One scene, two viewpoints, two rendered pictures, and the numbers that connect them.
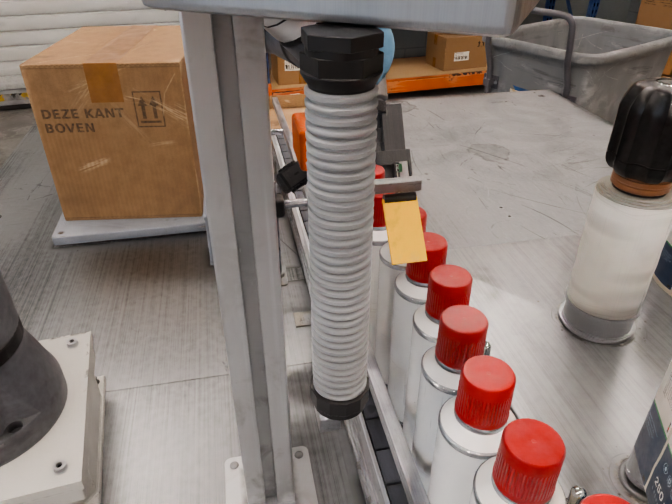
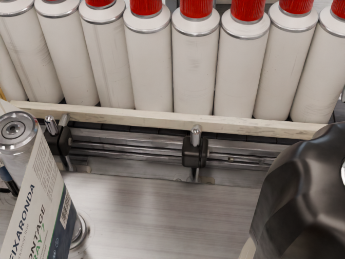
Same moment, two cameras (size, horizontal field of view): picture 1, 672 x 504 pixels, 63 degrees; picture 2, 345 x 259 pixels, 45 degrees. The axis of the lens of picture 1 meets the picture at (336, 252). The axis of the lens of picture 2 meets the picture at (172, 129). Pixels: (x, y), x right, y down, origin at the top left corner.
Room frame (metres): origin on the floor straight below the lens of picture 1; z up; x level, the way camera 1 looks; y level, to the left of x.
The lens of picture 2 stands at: (0.50, -0.43, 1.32)
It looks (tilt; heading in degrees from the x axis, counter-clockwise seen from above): 52 degrees down; 110
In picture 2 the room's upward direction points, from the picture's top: 2 degrees counter-clockwise
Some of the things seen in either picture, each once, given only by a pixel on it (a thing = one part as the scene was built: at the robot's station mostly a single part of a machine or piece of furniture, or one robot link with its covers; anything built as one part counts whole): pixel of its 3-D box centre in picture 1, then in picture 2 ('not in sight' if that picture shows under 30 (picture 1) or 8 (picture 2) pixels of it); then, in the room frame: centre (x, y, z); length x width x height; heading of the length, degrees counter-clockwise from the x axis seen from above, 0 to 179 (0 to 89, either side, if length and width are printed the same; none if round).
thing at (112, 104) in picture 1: (139, 117); not in sight; (1.01, 0.37, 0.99); 0.30 x 0.24 x 0.27; 4
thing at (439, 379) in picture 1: (448, 419); (109, 47); (0.30, -0.09, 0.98); 0.05 x 0.05 x 0.20
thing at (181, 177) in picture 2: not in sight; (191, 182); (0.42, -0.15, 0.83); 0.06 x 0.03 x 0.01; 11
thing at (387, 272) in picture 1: (402, 300); (240, 61); (0.45, -0.07, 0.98); 0.05 x 0.05 x 0.20
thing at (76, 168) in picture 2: not in sight; (70, 171); (0.26, -0.19, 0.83); 0.06 x 0.03 x 0.01; 9
